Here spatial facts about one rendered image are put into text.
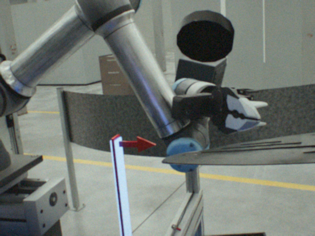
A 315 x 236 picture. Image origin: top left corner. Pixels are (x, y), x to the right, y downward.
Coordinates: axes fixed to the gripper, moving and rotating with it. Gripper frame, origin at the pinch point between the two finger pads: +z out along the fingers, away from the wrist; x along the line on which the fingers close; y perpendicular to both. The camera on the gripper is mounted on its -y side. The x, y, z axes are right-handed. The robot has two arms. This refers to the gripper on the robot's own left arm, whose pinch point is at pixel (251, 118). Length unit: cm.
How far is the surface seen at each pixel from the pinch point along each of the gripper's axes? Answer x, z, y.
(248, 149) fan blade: 1.0, 13.3, -8.9
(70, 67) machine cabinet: 58, -978, 80
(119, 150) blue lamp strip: 3.5, 0.8, -23.2
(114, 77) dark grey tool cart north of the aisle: 55, -658, 125
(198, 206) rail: 34, -38, 10
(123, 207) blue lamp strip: 12.7, 1.4, -22.7
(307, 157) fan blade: 0.3, 20.4, -5.5
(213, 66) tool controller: -6.1, -42.1, 14.2
